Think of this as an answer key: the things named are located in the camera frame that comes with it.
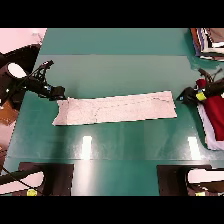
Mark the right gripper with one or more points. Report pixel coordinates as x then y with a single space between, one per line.
188 95

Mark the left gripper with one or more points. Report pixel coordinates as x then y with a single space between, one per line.
57 92

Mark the white garment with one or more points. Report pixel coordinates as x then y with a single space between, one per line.
116 108

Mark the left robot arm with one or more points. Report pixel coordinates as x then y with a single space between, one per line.
32 84

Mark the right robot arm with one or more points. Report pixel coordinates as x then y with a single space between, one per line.
215 87

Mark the red garment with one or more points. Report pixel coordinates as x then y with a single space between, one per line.
216 115

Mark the heap of clothes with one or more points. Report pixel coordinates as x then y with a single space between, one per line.
210 41

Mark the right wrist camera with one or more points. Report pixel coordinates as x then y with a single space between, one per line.
204 74

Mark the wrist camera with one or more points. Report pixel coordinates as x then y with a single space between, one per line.
46 64
204 74

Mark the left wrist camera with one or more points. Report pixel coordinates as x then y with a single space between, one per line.
46 64

